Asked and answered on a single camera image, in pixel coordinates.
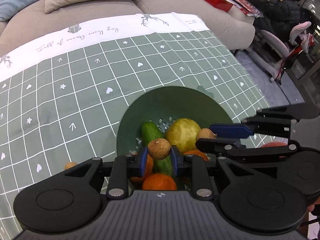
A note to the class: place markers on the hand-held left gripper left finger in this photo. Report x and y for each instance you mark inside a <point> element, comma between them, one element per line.
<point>143,163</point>

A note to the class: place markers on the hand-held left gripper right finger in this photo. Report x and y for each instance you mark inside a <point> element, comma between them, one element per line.
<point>175,163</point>

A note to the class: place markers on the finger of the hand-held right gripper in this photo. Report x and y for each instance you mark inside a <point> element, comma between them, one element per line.
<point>230,131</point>
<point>237,150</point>

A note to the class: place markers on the orange tangerine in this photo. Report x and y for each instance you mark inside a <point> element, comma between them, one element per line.
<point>195,154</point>
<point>150,165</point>
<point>159,182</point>

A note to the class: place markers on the brown longan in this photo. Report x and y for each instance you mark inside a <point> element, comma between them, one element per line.
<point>70,165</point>
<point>159,149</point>
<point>203,133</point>

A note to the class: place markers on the yellow lemon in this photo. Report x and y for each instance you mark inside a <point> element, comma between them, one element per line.
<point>182,135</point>

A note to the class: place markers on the green cucumber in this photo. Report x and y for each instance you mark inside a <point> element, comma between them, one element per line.
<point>150,132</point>

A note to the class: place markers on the green plastic colander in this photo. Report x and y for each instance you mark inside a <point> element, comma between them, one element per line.
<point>150,105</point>

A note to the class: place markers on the orange cloth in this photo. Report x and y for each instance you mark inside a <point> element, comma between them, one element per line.
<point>273,144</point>

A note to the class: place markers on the pink white chair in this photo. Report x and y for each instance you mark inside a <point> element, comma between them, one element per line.
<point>275,47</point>

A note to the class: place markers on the green checked tablecloth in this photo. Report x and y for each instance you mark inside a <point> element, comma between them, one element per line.
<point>75,92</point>

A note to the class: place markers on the pile of magazines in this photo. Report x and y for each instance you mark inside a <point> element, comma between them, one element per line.
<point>245,3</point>

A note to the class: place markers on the beige sofa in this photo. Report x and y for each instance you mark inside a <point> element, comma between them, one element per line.
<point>175,2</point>

